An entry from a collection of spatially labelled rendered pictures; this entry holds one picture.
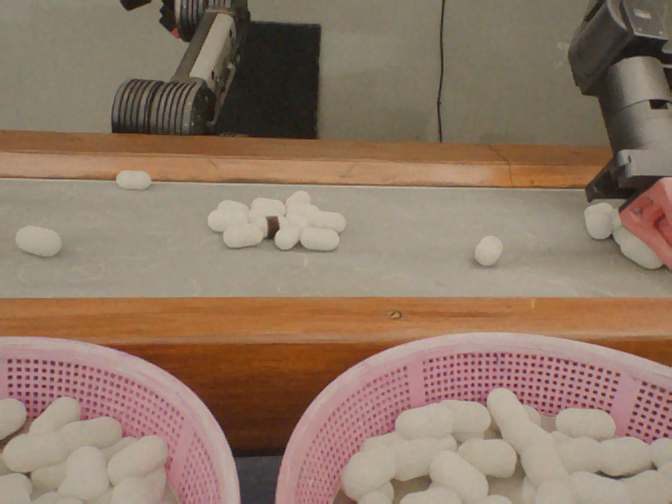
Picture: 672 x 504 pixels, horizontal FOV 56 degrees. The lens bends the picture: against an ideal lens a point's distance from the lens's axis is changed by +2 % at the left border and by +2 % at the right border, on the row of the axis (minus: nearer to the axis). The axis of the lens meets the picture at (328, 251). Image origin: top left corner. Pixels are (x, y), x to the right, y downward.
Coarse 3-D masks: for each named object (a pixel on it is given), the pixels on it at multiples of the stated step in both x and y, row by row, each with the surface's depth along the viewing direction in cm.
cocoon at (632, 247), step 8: (624, 240) 56; (632, 240) 55; (640, 240) 55; (624, 248) 56; (632, 248) 55; (640, 248) 55; (648, 248) 54; (632, 256) 55; (640, 256) 55; (648, 256) 54; (656, 256) 54; (640, 264) 55; (648, 264) 54; (656, 264) 54
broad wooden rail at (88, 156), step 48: (0, 144) 70; (48, 144) 71; (96, 144) 73; (144, 144) 74; (192, 144) 75; (240, 144) 76; (288, 144) 77; (336, 144) 78; (384, 144) 80; (432, 144) 81; (480, 144) 82; (528, 144) 83
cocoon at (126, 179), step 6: (120, 174) 66; (126, 174) 66; (132, 174) 66; (138, 174) 66; (144, 174) 66; (120, 180) 66; (126, 180) 66; (132, 180) 66; (138, 180) 66; (144, 180) 66; (150, 180) 66; (120, 186) 66; (126, 186) 66; (132, 186) 66; (138, 186) 66; (144, 186) 66
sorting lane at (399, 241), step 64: (0, 192) 64; (64, 192) 65; (128, 192) 66; (192, 192) 67; (256, 192) 68; (320, 192) 69; (384, 192) 70; (448, 192) 71; (512, 192) 72; (576, 192) 73; (0, 256) 51; (64, 256) 51; (128, 256) 52; (192, 256) 53; (256, 256) 53; (320, 256) 54; (384, 256) 55; (448, 256) 55; (512, 256) 56; (576, 256) 57
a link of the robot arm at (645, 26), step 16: (624, 0) 58; (640, 0) 59; (624, 16) 58; (640, 16) 58; (656, 16) 58; (640, 32) 57; (656, 32) 57; (624, 48) 58; (640, 48) 58; (656, 48) 58; (608, 64) 60; (576, 80) 65; (592, 80) 62; (592, 96) 64
